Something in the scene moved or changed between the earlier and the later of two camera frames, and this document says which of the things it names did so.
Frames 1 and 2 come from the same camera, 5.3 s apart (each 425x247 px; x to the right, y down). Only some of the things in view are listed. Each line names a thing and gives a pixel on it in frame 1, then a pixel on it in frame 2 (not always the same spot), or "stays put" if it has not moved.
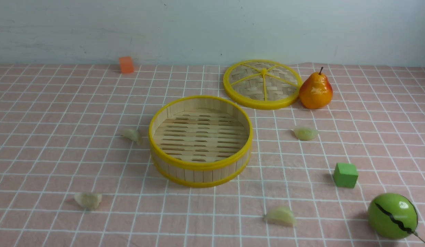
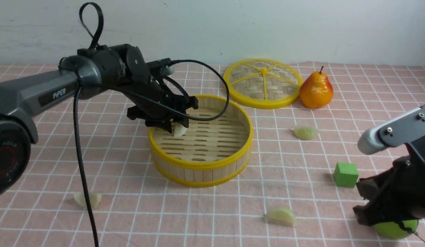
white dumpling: [129, 133] -> [179, 130]
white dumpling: [88, 199] stays put
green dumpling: [305, 133] stays put
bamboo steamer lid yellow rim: [262, 84] stays put
